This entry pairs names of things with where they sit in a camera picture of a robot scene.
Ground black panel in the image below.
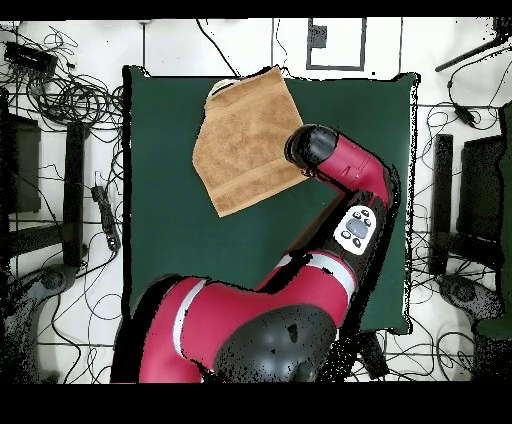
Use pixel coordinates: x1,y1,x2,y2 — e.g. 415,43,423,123
457,135,505,241
0,113,42,215

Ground dark green table cloth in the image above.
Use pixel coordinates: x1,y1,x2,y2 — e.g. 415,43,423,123
121,64,421,339

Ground orange terry towel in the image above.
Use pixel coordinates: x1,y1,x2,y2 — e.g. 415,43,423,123
191,65,311,218

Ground black rod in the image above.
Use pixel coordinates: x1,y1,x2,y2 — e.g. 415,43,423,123
434,33,512,73

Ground black power strip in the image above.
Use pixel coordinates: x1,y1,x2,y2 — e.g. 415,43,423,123
90,183,122,252
355,330,390,380

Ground tangle of black cables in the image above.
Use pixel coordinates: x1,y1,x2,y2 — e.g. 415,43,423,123
0,23,125,133

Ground grey chair base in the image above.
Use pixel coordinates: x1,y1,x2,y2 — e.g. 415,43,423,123
435,273,505,321
0,263,78,381

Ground black rectangular box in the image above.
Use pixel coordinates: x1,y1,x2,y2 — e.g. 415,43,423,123
3,41,59,75

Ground black power adapter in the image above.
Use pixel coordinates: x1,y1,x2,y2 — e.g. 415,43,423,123
453,104,478,128

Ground black flat bar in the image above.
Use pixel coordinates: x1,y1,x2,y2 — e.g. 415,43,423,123
62,121,86,268
429,133,454,275

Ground long black cable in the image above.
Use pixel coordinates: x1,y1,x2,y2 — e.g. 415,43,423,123
195,18,241,78

